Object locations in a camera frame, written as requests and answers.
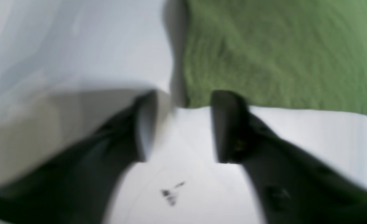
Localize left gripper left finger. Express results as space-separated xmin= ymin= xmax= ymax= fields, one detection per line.
xmin=0 ymin=90 xmax=158 ymax=224

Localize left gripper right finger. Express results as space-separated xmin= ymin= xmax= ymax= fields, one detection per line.
xmin=210 ymin=90 xmax=367 ymax=224

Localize olive green T-shirt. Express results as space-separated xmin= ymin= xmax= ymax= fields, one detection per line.
xmin=182 ymin=0 xmax=367 ymax=115

